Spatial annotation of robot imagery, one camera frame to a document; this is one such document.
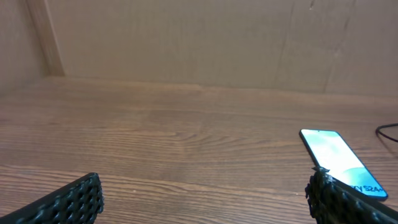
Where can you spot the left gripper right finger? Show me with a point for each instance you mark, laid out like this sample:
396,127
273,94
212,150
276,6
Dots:
332,201

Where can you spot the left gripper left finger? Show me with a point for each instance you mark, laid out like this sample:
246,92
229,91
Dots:
77,202

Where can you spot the blue Samsung Galaxy smartphone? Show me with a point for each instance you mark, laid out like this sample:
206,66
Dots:
329,150

